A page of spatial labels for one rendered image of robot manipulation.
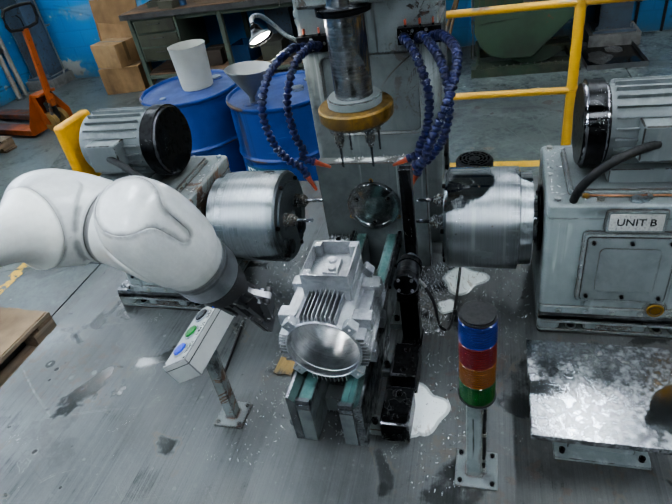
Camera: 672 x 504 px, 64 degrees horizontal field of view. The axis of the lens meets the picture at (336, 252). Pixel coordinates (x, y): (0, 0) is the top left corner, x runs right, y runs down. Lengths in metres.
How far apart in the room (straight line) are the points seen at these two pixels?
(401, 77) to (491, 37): 3.89
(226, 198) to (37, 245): 0.79
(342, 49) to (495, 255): 0.58
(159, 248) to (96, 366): 1.03
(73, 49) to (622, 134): 7.59
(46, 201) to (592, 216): 1.00
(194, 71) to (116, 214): 2.74
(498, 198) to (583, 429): 0.51
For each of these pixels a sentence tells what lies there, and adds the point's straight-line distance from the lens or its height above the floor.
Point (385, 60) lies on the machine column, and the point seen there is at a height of 1.37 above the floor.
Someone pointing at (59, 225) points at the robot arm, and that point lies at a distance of 0.70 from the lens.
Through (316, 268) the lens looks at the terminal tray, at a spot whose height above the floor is 1.12.
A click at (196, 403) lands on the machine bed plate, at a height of 0.80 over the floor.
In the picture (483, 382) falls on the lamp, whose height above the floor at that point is 1.09.
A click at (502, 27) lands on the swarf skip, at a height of 0.45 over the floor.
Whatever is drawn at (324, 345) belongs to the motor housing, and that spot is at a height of 0.95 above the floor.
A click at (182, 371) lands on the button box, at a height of 1.04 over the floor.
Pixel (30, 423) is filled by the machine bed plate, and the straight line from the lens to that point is 1.58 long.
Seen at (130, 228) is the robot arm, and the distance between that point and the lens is 0.60.
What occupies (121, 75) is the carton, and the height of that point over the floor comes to 0.21.
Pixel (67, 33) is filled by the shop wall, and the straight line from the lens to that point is 8.23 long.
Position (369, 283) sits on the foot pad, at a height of 1.08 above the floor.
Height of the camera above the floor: 1.79
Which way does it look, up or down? 35 degrees down
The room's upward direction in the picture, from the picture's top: 10 degrees counter-clockwise
